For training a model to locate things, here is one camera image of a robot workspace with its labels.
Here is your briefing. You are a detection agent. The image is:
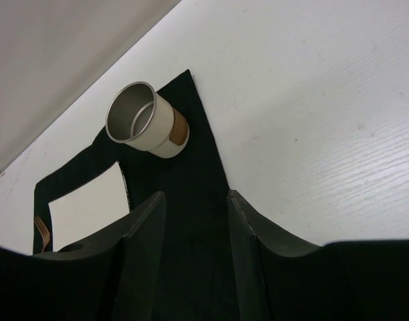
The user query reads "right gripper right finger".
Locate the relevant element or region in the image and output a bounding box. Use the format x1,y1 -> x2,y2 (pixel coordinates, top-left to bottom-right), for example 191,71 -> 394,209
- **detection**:
227,190 -> 409,320

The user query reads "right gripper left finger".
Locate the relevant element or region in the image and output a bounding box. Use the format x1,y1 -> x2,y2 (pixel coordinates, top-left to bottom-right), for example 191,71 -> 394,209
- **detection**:
0,192 -> 166,320

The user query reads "black cloth placemat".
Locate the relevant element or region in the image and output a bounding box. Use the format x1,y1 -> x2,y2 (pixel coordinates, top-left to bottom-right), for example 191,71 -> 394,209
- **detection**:
33,71 -> 239,320

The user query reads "square white plate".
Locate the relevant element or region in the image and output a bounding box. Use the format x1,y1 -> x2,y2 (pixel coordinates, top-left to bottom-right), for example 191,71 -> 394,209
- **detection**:
49,163 -> 130,251

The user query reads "copper fork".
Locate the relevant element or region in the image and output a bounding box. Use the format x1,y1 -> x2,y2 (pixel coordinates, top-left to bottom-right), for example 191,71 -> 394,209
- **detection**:
33,216 -> 51,253

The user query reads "white paper cup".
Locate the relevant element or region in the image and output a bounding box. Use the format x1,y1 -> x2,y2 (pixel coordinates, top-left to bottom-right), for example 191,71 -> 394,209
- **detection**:
106,82 -> 190,158

